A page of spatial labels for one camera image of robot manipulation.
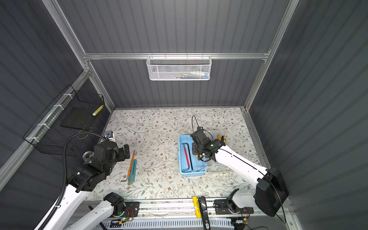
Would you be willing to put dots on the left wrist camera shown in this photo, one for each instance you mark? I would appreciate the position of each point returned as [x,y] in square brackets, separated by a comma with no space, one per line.
[109,135]

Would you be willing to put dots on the white wire mesh basket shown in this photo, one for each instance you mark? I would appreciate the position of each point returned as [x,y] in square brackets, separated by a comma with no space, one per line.
[179,69]

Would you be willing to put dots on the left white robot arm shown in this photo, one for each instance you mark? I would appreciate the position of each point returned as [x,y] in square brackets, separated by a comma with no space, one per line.
[98,165]

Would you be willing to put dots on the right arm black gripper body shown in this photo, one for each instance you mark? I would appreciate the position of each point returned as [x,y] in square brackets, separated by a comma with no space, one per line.
[196,150]

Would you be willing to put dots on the yellow black screwdriver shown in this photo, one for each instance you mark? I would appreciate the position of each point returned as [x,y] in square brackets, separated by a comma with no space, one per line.
[221,138]

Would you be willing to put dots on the teal handled tool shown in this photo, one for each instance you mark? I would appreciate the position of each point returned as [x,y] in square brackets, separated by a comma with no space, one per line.
[132,173]

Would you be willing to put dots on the black foam pad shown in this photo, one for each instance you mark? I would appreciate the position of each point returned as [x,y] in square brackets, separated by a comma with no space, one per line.
[79,118]

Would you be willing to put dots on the orange handled tool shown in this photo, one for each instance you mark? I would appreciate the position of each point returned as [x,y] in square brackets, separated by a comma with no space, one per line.
[130,168]

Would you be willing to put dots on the black handle tool on rail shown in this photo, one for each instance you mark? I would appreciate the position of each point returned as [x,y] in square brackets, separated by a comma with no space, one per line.
[204,212]

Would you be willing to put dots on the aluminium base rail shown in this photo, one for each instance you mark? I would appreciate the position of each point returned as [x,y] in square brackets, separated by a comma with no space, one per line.
[168,208]

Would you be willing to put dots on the light blue toolbox base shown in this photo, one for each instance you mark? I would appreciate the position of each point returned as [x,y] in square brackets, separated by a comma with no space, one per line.
[199,167]

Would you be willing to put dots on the black hex key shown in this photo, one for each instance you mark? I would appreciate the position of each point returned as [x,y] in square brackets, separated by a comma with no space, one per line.
[191,167]

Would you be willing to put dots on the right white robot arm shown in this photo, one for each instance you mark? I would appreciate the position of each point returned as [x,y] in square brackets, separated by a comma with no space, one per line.
[269,190]

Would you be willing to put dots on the black wire basket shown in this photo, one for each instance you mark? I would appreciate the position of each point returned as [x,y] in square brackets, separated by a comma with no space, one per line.
[48,137]

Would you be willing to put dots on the yellow tube in basket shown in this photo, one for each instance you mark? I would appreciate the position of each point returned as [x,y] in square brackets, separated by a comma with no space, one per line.
[97,111]

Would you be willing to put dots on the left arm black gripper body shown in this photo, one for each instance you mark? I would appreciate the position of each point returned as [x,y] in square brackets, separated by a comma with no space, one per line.
[120,155]

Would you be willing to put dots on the yellow marker on rail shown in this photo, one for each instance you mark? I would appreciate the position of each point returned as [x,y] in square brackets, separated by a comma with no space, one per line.
[197,208]

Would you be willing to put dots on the red handled tool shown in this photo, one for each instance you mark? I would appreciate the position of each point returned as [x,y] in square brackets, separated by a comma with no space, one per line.
[187,158]

